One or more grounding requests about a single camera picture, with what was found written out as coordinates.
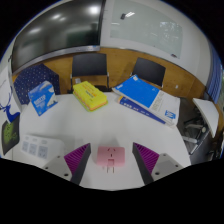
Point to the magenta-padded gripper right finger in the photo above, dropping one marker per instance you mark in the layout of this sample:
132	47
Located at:
145	160

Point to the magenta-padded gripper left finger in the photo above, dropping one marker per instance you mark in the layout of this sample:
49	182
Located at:
78	160

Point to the pink charger block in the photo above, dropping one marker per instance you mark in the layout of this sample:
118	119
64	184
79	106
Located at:
111	155

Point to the white power strip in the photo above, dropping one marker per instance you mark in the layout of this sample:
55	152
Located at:
41	146

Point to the dark blue paper ream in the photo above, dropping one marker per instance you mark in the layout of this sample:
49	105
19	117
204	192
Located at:
136	108

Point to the yellow tissue pack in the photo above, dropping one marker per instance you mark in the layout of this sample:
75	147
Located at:
89	95

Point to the blue tissue box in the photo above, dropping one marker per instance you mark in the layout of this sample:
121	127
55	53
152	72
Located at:
42	99

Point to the black mouse pad green print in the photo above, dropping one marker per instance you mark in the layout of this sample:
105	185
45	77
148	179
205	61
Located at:
10	135

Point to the white side table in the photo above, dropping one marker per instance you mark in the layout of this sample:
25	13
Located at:
208	113

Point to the black chair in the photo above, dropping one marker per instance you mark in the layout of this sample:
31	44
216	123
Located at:
89	65
149	70

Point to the navy dotted gift bag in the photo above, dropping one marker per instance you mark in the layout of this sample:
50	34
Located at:
33	78

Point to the blue curtain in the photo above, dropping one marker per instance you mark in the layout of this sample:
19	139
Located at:
216	80

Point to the large glass whiteboard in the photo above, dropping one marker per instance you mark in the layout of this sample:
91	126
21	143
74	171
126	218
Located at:
146	26

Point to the dark whiteboard eraser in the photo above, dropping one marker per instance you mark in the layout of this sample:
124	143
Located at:
123	16

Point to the large black wall screen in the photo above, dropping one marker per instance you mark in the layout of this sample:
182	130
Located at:
56	33

